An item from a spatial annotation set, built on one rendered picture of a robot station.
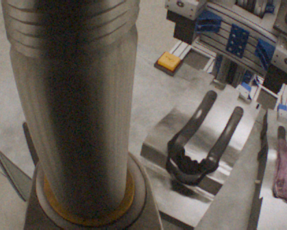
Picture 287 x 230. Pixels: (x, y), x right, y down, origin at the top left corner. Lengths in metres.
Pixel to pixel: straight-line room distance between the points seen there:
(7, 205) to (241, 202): 1.34
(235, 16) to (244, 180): 0.69
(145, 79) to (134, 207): 1.06
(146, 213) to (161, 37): 2.41
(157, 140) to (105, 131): 0.86
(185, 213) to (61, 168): 0.84
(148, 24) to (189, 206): 1.94
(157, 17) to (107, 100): 2.71
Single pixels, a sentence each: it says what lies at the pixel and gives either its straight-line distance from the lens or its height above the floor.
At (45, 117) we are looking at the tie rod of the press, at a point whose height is 1.68.
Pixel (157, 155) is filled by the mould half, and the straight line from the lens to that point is 1.03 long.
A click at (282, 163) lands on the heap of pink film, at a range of 1.12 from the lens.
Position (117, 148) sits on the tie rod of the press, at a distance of 0.19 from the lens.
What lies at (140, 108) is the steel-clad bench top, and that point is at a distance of 1.24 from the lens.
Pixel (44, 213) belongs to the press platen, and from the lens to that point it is 0.29.
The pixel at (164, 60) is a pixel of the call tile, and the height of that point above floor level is 0.84.
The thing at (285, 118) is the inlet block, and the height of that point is 0.88.
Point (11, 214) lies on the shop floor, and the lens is 1.98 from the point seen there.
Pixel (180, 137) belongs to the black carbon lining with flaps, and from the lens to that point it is 1.06.
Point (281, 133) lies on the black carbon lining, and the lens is 1.27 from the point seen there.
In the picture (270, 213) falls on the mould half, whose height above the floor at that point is 0.91.
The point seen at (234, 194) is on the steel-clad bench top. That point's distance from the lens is 1.15.
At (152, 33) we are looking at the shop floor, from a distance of 2.69.
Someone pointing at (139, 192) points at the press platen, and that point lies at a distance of 0.29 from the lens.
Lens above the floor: 1.81
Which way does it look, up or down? 55 degrees down
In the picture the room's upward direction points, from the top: 7 degrees clockwise
